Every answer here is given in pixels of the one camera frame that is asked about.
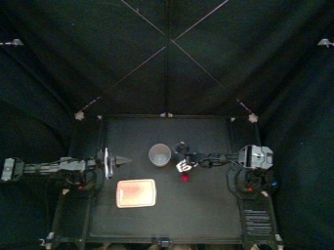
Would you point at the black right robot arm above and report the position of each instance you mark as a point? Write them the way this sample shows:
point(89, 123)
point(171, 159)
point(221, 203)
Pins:
point(253, 162)

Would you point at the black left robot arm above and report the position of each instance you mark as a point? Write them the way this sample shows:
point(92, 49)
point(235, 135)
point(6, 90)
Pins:
point(46, 167)

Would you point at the red donut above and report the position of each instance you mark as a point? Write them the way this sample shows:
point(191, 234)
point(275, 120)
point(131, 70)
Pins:
point(185, 177)

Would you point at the grey bowl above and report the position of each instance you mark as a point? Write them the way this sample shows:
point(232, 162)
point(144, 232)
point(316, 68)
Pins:
point(159, 155)

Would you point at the black table edge clamp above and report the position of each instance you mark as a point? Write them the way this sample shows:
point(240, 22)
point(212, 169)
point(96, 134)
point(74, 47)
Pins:
point(163, 241)

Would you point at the grey table corner clamp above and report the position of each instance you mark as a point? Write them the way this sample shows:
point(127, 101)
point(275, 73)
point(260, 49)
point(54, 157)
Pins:
point(46, 240)

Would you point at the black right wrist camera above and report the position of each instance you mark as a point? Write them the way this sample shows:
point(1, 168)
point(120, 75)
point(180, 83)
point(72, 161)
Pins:
point(181, 148)

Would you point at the metal frame middle bracket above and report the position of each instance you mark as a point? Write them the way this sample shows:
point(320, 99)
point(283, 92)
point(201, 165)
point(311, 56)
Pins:
point(165, 114)

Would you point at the metal frame corner bracket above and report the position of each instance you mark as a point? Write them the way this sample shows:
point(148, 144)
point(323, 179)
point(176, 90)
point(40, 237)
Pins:
point(323, 42)
point(14, 42)
point(252, 117)
point(78, 115)

